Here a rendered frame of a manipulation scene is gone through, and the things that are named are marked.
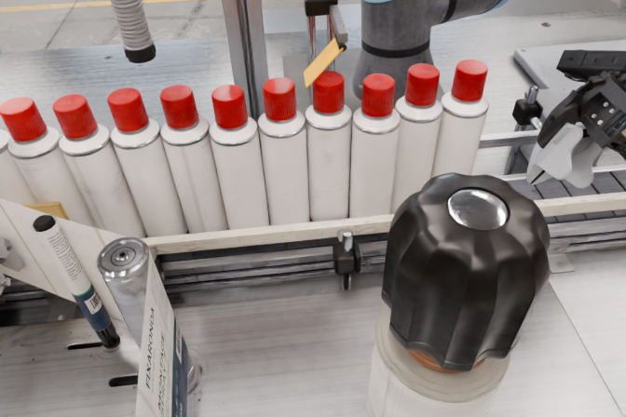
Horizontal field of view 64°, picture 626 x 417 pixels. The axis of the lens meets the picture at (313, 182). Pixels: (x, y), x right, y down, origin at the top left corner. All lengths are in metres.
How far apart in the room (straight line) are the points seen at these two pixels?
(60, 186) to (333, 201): 0.30
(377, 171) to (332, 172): 0.05
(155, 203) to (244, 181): 0.11
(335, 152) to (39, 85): 0.76
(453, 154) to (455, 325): 0.36
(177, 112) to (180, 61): 0.62
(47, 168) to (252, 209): 0.22
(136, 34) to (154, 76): 0.50
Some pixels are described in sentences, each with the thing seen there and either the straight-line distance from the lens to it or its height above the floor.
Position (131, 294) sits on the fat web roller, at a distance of 0.40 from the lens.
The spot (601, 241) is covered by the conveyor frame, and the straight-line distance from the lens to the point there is 0.76.
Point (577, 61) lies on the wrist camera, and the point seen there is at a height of 1.05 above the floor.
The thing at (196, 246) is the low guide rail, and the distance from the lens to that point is 0.61.
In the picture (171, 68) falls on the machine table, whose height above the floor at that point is 0.83.
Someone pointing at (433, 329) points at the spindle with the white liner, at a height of 1.12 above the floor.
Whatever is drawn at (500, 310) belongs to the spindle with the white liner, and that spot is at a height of 1.14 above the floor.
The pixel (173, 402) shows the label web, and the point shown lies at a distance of 0.43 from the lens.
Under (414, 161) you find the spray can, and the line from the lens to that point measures 0.58.
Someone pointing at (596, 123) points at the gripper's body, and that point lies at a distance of 0.62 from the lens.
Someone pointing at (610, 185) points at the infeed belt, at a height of 0.88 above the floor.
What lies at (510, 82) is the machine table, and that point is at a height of 0.83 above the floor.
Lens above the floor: 1.35
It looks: 43 degrees down
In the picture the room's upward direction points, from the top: 2 degrees counter-clockwise
